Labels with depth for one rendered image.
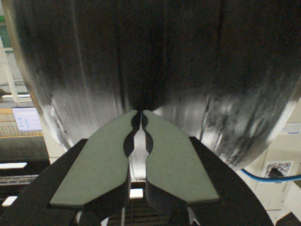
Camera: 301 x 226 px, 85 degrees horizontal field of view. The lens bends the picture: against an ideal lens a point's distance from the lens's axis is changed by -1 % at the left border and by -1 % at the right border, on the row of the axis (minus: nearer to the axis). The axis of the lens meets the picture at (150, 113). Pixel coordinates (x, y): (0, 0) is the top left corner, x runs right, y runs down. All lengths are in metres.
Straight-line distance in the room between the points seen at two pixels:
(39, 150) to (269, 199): 12.77
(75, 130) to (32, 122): 4.19
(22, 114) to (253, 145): 4.31
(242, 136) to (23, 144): 13.14
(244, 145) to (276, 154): 0.34
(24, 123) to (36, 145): 8.51
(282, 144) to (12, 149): 13.68
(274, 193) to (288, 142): 0.17
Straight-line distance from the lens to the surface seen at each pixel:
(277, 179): 0.55
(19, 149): 13.60
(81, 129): 0.17
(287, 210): 1.29
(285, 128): 0.51
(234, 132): 0.18
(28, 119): 4.36
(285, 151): 0.55
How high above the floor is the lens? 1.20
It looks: 22 degrees up
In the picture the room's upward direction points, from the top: 179 degrees clockwise
